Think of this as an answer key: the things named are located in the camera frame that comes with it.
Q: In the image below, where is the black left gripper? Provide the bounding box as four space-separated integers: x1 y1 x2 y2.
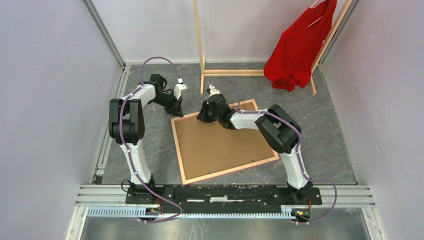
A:
150 91 184 119

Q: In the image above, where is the pink wooden picture frame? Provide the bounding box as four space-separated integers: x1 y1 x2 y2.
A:
170 98 281 186

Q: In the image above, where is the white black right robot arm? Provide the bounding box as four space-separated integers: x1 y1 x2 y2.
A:
196 93 313 204

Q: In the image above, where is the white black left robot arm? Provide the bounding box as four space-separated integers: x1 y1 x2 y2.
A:
108 74 188 204

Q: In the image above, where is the wooden clothes rack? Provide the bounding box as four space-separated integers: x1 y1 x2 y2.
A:
192 0 355 96

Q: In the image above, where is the red t-shirt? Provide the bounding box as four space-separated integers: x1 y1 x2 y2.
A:
263 0 338 92

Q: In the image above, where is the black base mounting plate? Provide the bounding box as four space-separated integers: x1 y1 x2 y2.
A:
125 184 323 214

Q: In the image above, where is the pink clothes hanger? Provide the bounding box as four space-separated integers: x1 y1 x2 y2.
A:
307 0 327 28

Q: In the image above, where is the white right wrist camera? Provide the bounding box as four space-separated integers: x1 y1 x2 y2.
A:
206 84 221 98

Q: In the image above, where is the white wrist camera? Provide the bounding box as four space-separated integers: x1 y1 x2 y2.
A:
206 84 221 98
174 77 189 100

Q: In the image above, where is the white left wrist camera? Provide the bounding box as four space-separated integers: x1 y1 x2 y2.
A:
174 77 189 100

